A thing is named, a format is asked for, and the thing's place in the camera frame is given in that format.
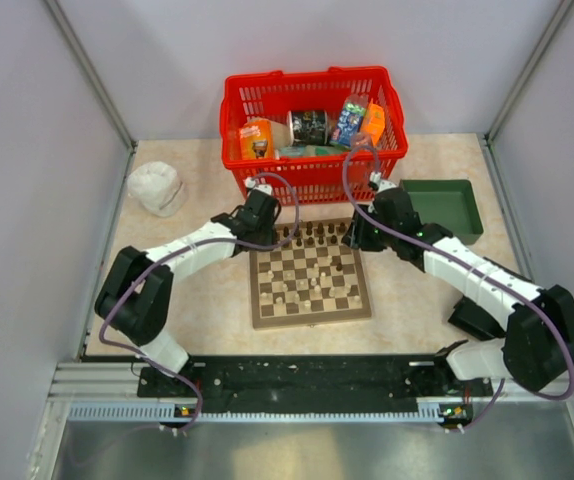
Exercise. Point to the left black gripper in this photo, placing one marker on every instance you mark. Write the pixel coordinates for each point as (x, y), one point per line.
(269, 226)

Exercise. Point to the black stand block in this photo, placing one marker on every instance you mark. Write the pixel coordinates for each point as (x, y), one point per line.
(473, 320)

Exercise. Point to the wooden chess board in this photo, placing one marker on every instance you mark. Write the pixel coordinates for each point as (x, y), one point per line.
(298, 285)

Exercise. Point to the orange razor package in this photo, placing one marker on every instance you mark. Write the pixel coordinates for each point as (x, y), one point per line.
(256, 140)

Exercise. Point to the red plastic shopping basket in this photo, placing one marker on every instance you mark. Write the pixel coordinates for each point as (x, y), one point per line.
(272, 95)

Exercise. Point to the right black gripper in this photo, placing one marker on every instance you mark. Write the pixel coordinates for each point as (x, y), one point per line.
(357, 236)

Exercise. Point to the black mounting base rail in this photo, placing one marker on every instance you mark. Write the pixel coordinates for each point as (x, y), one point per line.
(310, 384)

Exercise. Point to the green plastic tray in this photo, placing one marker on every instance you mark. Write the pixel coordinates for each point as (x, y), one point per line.
(450, 203)

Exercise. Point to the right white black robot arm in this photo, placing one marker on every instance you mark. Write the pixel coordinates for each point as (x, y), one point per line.
(519, 330)

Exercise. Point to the blue snack package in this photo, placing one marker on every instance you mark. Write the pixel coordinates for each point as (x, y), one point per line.
(349, 120)

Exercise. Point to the green pouch package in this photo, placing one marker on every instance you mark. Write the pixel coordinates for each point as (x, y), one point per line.
(303, 151)

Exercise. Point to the white crumpled cloth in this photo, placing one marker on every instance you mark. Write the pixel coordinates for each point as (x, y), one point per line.
(157, 187)

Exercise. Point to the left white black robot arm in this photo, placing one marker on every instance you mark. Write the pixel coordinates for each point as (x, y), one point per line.
(136, 293)

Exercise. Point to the black printed can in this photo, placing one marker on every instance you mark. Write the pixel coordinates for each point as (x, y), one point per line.
(308, 127)

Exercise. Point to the orange carton package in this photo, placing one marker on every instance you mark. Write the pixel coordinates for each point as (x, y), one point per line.
(372, 127)

